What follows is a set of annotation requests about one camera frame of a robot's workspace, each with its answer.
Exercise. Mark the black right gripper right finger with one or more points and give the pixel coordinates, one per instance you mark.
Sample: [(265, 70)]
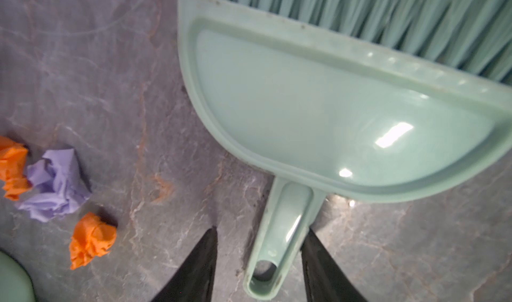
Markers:
[(324, 279)]

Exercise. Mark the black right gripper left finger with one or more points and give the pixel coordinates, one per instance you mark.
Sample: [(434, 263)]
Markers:
[(194, 279)]

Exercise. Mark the green plastic dustpan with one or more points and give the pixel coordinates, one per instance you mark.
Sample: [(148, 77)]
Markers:
[(16, 284)]

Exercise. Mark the green hand brush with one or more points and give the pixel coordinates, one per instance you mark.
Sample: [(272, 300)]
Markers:
[(380, 101)]

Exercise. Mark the orange paper scrap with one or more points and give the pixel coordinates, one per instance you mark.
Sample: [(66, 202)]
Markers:
[(91, 238), (13, 160)]

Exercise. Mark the purple paper scrap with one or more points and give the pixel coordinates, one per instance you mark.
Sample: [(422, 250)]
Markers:
[(59, 188)]

